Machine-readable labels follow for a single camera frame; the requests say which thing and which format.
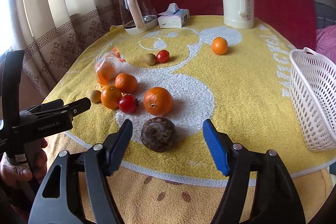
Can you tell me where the small tan kiwi fruit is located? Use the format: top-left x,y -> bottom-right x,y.
88,90 -> 101,103

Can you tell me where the red tomato with stem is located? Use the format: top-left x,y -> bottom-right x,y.
118,94 -> 140,114

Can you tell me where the orange printed plastic bag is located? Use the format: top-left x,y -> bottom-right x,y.
94,46 -> 125,86

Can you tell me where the large orange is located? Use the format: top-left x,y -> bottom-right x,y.
143,87 -> 174,117

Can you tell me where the dark brown round fruit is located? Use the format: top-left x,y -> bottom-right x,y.
141,117 -> 177,153

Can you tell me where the small orange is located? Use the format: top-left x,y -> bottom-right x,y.
211,37 -> 228,55

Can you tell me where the person's left hand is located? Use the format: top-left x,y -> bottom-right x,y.
1,138 -> 48,188

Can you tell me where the far tan kiwi fruit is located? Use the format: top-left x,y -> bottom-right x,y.
143,53 -> 157,66

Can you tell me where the beige patterned curtain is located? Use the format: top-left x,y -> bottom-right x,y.
1,0 -> 121,109

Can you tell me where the far red tomato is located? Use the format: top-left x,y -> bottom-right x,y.
156,50 -> 170,64

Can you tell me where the glass electric kettle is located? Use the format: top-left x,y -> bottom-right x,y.
119,0 -> 158,35

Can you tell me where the yellow cartoon towel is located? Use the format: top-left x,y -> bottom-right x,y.
43,15 -> 336,188

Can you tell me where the white plastic basket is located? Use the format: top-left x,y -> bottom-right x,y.
289,47 -> 336,152

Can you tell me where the tissue box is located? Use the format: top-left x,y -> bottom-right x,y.
158,3 -> 190,28

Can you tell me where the pink bedding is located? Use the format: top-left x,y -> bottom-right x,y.
316,25 -> 336,63

